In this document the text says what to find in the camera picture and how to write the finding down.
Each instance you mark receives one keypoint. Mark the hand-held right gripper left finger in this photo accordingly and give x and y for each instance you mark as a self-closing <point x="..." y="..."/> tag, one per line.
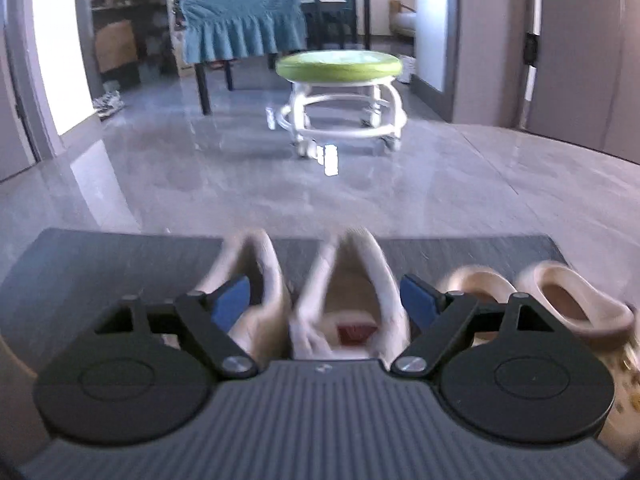
<point x="230" y="302"/>

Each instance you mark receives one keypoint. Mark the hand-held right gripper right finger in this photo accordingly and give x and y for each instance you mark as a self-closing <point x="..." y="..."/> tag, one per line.
<point x="422" y="300"/>

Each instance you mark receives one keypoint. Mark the white sneaker with grey logo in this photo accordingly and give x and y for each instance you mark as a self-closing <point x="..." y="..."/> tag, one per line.
<point x="265" y="280"/>
<point x="350" y="280"/>

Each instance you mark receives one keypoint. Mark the cream clog with charms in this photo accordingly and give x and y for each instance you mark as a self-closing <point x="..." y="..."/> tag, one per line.
<point x="575" y="310"/>
<point x="480" y="280"/>

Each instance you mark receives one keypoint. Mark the dark grey floor mat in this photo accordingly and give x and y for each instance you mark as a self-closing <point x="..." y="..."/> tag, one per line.
<point x="100" y="270"/>

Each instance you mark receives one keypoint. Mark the white shoe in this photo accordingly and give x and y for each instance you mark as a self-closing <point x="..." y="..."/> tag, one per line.
<point x="406" y="69"/>

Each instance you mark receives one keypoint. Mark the pair of patterned sneakers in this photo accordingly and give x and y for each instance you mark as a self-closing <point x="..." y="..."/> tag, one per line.
<point x="107" y="104"/>

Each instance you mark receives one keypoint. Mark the green rolling stool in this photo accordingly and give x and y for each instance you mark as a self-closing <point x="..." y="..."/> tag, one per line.
<point x="340" y="65"/>

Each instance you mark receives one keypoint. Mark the cardboard box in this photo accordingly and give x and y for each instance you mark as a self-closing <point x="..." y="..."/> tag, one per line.
<point x="116" y="46"/>

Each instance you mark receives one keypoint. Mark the small wooden pet bed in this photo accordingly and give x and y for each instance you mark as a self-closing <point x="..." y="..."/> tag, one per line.
<point x="402" y="20"/>

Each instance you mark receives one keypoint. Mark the chair with blue cover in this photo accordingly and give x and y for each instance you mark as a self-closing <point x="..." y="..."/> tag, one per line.
<point x="240" y="20"/>

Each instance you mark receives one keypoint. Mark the grey interior door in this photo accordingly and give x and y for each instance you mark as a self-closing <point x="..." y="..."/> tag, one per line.
<point x="590" y="50"/>

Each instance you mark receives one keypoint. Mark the dark storage shelf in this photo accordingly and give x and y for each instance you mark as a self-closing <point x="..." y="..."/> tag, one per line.
<point x="125" y="5"/>

